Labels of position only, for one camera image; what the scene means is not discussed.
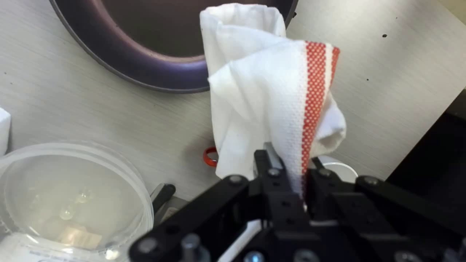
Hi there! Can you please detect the white red-striped tea towel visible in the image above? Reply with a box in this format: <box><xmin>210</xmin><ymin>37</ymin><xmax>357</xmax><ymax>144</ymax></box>
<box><xmin>198</xmin><ymin>1</ymin><xmax>348</xmax><ymax>200</ymax></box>

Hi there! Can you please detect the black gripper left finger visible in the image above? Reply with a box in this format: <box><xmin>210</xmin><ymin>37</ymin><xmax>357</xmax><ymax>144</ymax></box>
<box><xmin>128</xmin><ymin>148</ymin><xmax>312</xmax><ymax>262</ymax></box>

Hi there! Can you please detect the grey frying pan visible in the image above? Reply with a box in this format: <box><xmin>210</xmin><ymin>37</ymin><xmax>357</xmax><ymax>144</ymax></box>
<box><xmin>48</xmin><ymin>0</ymin><xmax>300</xmax><ymax>93</ymax></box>

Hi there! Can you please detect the red plastic cup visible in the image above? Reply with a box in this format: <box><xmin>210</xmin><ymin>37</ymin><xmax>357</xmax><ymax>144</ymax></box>
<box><xmin>202</xmin><ymin>144</ymin><xmax>220</xmax><ymax>170</ymax></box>

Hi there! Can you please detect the white ceramic bowl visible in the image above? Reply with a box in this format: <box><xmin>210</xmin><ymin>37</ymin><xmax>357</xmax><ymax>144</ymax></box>
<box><xmin>319</xmin><ymin>160</ymin><xmax>360</xmax><ymax>184</ymax></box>

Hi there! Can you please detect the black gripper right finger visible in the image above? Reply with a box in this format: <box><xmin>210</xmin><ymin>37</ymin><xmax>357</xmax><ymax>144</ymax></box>
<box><xmin>304</xmin><ymin>157</ymin><xmax>466</xmax><ymax>262</ymax></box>

